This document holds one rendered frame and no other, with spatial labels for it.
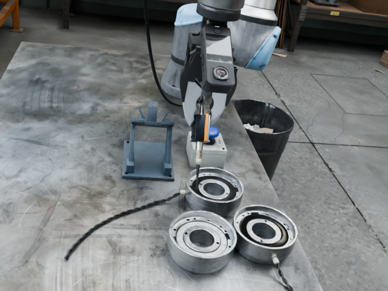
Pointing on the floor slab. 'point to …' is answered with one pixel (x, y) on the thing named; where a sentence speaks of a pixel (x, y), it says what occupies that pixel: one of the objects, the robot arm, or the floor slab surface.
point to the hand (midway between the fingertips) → (200, 122)
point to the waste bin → (268, 162)
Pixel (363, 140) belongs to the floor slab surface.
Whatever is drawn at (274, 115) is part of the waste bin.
